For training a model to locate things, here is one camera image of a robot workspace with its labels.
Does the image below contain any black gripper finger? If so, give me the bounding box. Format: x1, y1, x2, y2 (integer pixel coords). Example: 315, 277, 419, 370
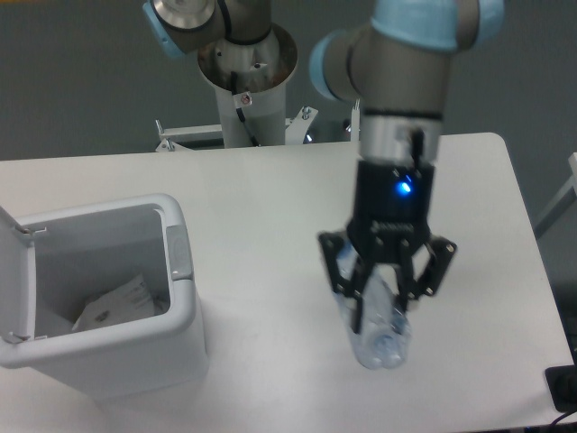
394, 236, 457, 313
317, 232, 374, 335

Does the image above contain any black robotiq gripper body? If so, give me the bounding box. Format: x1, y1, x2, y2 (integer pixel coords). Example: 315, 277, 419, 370
346, 160, 435, 264

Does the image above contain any clear plastic water bottle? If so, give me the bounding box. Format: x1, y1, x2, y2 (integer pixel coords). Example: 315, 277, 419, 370
332, 238, 414, 371

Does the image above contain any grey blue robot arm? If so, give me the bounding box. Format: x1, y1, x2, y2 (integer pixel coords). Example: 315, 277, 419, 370
143, 1, 504, 333

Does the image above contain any white plastic trash can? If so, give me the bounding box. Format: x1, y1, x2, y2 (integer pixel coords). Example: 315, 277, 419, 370
1, 194, 209, 400

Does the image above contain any black device at edge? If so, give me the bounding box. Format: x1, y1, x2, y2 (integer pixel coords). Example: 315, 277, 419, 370
545, 365, 576, 412

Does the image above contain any white metal base frame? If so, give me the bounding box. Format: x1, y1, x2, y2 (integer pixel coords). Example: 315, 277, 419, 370
154, 100, 361, 152

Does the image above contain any white frame at right edge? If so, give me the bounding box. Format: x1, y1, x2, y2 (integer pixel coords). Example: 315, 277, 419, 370
533, 152, 576, 239

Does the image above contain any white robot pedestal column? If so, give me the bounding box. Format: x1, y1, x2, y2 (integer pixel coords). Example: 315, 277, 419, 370
197, 23, 298, 126

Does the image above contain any black pedestal cable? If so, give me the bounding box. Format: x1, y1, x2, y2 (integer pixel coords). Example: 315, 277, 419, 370
230, 70, 261, 148

